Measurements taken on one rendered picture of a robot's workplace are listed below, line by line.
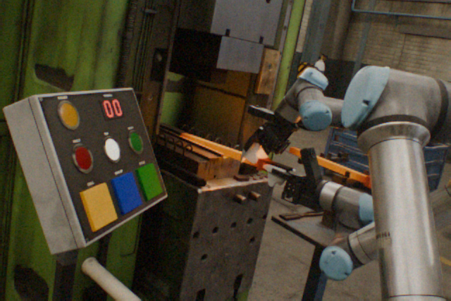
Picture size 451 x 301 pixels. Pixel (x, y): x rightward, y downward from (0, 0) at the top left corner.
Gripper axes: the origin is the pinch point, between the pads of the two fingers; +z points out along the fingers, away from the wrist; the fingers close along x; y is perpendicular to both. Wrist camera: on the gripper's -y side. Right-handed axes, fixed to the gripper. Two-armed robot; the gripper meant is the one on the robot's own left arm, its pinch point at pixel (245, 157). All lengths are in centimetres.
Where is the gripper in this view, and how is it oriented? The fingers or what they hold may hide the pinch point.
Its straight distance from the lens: 139.9
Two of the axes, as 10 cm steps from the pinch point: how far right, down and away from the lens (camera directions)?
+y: 5.3, 7.0, -4.7
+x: 6.7, -0.2, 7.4
